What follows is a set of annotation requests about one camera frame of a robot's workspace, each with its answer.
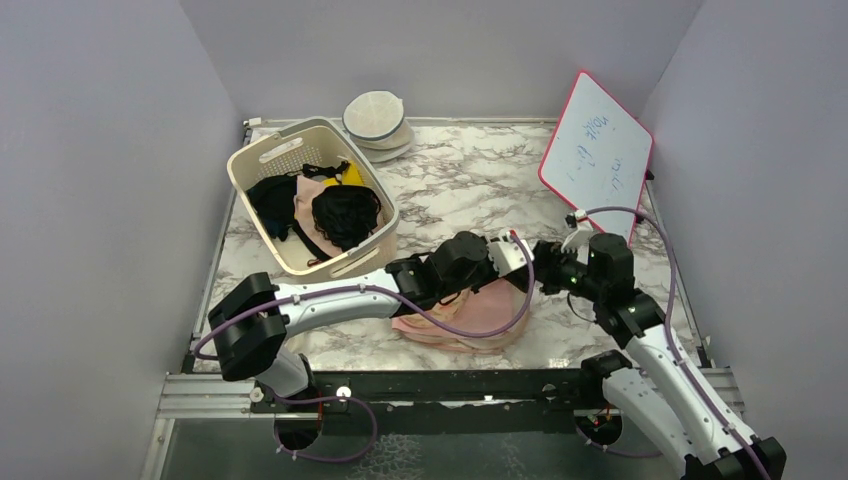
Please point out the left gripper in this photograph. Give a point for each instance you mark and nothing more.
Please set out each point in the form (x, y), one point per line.
(491, 272)

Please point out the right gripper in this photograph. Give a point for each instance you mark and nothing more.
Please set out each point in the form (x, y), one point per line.
(548, 257)

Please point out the peach patterned mesh laundry bag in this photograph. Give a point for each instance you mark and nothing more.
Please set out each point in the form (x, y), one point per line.
(477, 347)

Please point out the cream plastic laundry basket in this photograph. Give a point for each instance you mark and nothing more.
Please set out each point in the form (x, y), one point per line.
(316, 141)

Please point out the pink bra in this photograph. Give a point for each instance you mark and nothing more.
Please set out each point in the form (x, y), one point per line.
(494, 306)

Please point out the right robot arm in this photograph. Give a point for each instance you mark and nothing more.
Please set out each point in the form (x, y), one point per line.
(650, 378)

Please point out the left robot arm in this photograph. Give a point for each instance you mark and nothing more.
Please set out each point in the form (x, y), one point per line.
(250, 325)

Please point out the pink framed whiteboard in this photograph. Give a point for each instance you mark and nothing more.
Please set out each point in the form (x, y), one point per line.
(598, 155)

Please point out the black lace garment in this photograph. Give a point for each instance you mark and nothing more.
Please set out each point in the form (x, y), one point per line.
(346, 215)

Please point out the yellow garment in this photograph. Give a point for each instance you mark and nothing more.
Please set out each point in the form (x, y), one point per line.
(344, 174)

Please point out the beige pink garment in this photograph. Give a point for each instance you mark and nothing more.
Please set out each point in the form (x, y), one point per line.
(307, 191)

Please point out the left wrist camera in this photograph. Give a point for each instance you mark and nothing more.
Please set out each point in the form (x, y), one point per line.
(508, 253)

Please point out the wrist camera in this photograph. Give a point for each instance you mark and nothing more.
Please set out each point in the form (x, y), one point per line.
(581, 230)
(508, 253)

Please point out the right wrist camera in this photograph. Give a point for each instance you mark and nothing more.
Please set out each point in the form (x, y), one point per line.
(581, 230)

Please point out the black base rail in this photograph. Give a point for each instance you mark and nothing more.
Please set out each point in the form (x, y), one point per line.
(447, 402)

